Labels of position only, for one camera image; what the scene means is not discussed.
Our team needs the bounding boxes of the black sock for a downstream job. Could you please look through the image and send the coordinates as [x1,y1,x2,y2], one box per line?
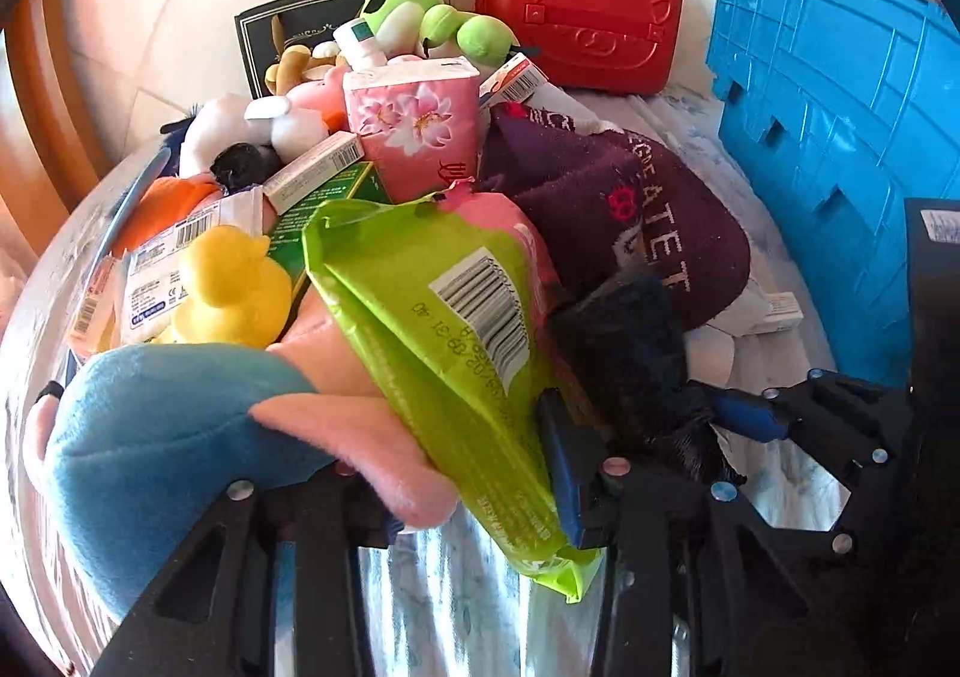
[550,266,745,487]

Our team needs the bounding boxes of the blue pink plush toy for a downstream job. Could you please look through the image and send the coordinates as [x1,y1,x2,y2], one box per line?
[23,289,459,618]

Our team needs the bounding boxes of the green wet wipes pack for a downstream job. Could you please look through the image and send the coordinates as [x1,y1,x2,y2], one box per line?
[302,196,599,604]

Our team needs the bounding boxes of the pink wet wipes pack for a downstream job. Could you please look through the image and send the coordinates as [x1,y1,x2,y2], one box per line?
[433,180,560,289]

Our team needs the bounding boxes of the white paper roll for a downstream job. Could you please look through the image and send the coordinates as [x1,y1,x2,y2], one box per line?
[683,278,773,386]

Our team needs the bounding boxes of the yellow rubber duck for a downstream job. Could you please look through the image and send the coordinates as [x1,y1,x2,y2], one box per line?
[156,225,293,349]

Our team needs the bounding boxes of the blue plastic crate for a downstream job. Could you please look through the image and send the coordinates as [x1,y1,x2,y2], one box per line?
[706,0,958,386]

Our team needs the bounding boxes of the white blue medicine box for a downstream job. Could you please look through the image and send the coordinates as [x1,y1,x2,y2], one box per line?
[119,191,262,345]

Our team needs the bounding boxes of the green medicine box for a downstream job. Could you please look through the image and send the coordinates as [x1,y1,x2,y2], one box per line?
[267,161,389,299]

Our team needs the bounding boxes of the red white toothpaste box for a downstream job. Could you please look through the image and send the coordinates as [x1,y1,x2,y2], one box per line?
[478,52,548,110]

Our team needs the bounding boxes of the white red medicine box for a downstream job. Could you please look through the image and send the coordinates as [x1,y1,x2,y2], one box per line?
[262,131,364,216]

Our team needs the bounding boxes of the red toy suitcase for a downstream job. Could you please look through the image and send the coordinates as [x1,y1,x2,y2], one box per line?
[475,0,683,95]

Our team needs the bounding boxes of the pink tissue pack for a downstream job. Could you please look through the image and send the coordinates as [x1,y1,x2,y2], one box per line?
[343,58,480,203]

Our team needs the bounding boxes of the white duck plush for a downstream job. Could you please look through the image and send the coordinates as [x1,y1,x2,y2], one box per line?
[179,94,331,179]

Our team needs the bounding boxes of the pink pig plush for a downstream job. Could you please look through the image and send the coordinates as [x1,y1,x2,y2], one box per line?
[286,65,348,133]

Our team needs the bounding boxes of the green frog plush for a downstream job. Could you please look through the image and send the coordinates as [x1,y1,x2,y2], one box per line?
[359,0,524,71]

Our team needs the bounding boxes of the white small tube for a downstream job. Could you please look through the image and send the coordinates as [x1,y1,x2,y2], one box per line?
[334,17,387,71]

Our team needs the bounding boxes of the brown bear plush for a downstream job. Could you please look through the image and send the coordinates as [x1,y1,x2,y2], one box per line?
[263,40,342,94]

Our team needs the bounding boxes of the black gift box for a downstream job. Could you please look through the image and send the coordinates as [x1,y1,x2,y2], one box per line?
[235,0,364,97]

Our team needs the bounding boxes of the wooden headboard frame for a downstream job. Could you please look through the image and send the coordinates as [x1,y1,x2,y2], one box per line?
[2,0,112,266]

